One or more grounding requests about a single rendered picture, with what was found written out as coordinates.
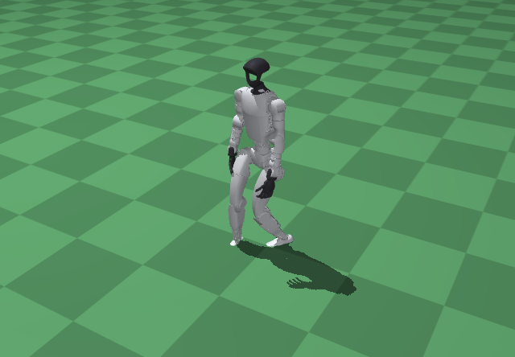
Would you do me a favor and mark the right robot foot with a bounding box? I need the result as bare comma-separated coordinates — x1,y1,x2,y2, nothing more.
230,236,244,246

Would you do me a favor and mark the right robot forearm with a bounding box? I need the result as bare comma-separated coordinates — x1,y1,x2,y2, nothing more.
227,125,243,153

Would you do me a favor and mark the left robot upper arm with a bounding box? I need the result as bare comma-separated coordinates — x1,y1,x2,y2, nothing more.
268,96,286,145

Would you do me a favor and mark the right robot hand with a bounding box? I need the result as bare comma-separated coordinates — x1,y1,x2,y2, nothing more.
228,147,237,174

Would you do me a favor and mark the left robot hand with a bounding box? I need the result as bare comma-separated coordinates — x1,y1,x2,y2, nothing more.
256,169,277,199

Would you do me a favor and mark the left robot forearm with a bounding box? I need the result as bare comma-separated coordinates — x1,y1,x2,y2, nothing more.
268,136,284,178

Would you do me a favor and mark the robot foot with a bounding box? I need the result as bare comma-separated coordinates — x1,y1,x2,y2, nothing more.
230,236,244,246
266,235,294,247

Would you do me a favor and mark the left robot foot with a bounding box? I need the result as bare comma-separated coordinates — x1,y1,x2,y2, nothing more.
266,235,294,247

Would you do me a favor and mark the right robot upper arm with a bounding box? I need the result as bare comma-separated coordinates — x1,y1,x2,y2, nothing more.
233,87,248,128

